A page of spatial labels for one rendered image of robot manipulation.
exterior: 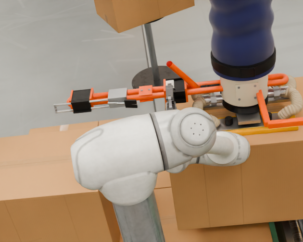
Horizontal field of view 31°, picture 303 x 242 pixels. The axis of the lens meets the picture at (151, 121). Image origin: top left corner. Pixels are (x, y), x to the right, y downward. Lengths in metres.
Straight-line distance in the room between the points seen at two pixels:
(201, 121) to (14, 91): 3.64
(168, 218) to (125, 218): 1.19
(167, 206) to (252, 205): 0.50
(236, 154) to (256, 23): 0.42
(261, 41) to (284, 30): 3.04
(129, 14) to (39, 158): 1.73
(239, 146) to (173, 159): 0.61
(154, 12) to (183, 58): 0.85
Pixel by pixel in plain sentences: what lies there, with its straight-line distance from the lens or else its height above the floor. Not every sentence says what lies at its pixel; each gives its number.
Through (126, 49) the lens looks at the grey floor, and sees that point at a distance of 4.90.
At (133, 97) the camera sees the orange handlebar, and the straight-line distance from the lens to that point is 2.02.
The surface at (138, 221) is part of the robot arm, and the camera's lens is 1.29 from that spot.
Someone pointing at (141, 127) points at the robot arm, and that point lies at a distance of 1.16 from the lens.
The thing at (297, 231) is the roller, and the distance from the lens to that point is 2.38.
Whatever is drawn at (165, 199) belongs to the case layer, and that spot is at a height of 0.54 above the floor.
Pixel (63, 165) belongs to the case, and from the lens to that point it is 2.23.
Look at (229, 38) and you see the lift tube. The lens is 1.85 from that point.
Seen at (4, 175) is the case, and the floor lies 0.94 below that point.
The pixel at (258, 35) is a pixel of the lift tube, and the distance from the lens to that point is 1.85.
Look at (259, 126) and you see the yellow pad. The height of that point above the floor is 1.09.
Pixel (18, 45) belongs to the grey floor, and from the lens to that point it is 5.41.
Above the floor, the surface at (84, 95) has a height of 1.23.
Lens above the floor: 2.33
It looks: 36 degrees down
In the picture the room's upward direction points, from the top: 10 degrees counter-clockwise
